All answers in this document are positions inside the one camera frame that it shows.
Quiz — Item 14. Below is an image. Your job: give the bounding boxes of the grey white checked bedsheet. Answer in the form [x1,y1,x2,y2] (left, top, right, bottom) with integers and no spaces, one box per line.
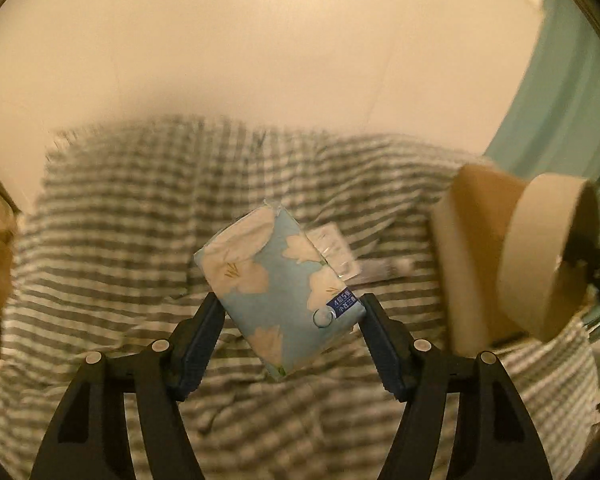
[0,117,600,479]

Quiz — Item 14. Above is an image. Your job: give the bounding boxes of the grey white tube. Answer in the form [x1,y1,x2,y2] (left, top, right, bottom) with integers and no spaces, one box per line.
[347,257,415,286]

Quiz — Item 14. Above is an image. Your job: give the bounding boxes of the silver blister pack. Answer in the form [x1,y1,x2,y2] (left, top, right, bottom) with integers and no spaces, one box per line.
[306,222,361,282]

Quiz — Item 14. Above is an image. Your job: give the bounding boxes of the teal curtain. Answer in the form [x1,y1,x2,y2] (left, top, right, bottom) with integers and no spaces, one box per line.
[486,0,600,198]

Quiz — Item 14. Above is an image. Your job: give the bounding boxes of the blue floral tissue pack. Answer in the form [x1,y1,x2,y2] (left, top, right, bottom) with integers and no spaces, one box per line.
[194,204,365,380]

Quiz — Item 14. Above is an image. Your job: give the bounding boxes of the brown cardboard box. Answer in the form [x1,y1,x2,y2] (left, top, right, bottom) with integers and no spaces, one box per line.
[430,164,527,358]

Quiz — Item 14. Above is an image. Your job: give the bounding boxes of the beige tape roll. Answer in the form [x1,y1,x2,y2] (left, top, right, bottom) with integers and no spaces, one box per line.
[496,174,600,342]

